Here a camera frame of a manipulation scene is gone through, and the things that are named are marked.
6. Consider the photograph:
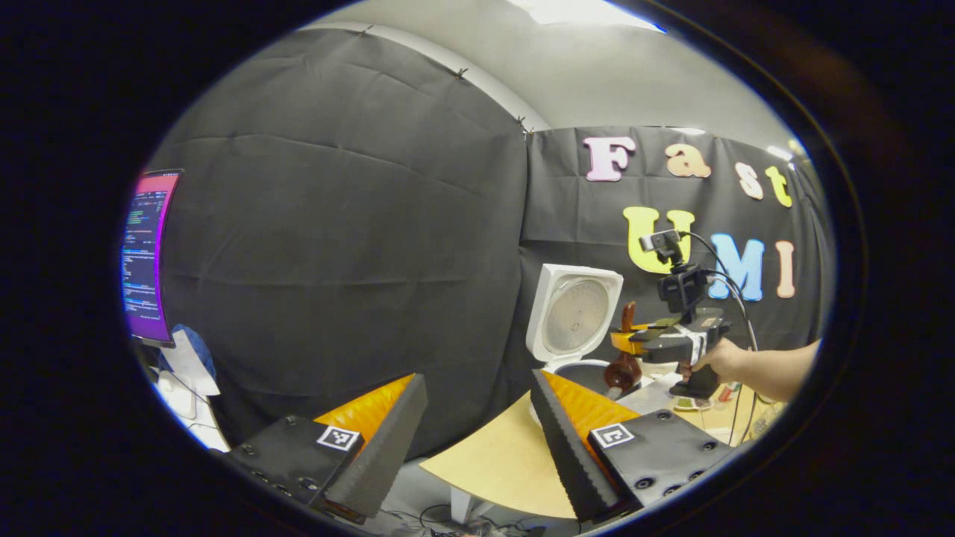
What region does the white paper sheet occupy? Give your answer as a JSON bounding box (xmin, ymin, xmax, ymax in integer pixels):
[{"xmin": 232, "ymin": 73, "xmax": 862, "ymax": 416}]
[{"xmin": 160, "ymin": 332, "xmax": 222, "ymax": 396}]

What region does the computer monitor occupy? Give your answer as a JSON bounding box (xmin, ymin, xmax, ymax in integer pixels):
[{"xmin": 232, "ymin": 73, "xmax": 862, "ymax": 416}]
[{"xmin": 121, "ymin": 169, "xmax": 184, "ymax": 349}]

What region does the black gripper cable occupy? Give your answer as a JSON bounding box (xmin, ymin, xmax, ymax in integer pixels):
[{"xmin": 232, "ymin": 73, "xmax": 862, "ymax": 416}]
[{"xmin": 680, "ymin": 231, "xmax": 760, "ymax": 448}]

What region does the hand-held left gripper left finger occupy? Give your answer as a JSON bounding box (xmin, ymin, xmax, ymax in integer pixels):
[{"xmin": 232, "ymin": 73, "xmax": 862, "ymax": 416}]
[{"xmin": 228, "ymin": 373, "xmax": 430, "ymax": 523}]

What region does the brown wooden spoon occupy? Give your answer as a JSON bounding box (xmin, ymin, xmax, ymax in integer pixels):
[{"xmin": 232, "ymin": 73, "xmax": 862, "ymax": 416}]
[{"xmin": 603, "ymin": 301, "xmax": 644, "ymax": 396}]

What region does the white rice cooker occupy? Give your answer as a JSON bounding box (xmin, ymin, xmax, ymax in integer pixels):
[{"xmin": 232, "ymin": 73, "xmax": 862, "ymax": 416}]
[{"xmin": 526, "ymin": 263, "xmax": 650, "ymax": 426}]

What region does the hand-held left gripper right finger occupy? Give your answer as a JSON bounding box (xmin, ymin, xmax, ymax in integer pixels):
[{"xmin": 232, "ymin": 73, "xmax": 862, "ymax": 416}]
[{"xmin": 531, "ymin": 369, "xmax": 739, "ymax": 523}]

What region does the blue cloth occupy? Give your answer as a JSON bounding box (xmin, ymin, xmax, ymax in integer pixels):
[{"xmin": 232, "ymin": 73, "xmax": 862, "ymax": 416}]
[{"xmin": 173, "ymin": 324, "xmax": 217, "ymax": 381}]

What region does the large ceiling light panel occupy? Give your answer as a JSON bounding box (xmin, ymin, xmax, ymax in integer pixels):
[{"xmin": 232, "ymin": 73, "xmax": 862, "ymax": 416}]
[{"xmin": 507, "ymin": 0, "xmax": 665, "ymax": 32}]

